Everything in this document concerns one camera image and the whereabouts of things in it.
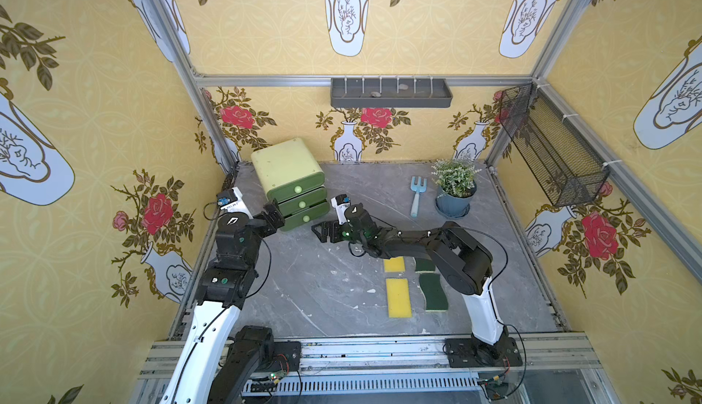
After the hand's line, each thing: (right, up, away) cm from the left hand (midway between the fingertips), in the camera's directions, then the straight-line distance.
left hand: (266, 205), depth 72 cm
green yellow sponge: (+47, -28, +9) cm, 56 cm away
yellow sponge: (+37, -21, +18) cm, 46 cm away
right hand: (+12, -10, +18) cm, 24 cm away
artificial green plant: (+57, +8, +20) cm, 62 cm away
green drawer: (+5, +5, +16) cm, 17 cm away
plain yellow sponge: (+37, -30, +11) cm, 49 cm away
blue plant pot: (+59, -2, +26) cm, 64 cm away
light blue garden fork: (+49, +5, +38) cm, 62 cm away
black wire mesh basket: (+88, +11, +12) cm, 89 cm away
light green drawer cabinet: (+3, +8, +16) cm, 18 cm away
